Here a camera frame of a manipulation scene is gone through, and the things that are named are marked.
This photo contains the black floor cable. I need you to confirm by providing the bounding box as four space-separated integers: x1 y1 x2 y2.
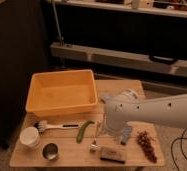
170 128 187 169

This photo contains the dark brown eraser block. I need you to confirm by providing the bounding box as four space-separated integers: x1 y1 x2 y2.
100 147 127 163

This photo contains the yellow plastic tray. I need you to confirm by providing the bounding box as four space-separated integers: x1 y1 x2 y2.
25 69 98 117

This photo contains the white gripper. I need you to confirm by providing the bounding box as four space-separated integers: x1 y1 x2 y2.
98 114 132 137

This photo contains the white paper cup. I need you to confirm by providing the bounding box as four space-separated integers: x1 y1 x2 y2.
19 127 40 148

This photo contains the wooden wall shelf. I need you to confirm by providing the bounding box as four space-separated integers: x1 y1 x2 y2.
46 0 187 18

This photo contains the red grape bunch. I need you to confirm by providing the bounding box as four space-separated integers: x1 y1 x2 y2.
137 131 157 163

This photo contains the blue crumpled cloth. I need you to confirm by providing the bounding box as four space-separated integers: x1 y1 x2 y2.
101 95 114 103

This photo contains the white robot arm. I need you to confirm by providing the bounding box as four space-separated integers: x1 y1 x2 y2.
103 89 187 137

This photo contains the blue sponge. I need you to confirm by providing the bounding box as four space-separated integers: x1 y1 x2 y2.
120 125 132 145

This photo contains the white dish brush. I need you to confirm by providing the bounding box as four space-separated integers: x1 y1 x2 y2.
34 120 79 133

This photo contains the small metal cup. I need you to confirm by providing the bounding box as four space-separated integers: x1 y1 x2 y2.
42 143 58 161

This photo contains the metal pole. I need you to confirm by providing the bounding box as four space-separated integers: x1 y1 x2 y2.
51 0 64 45

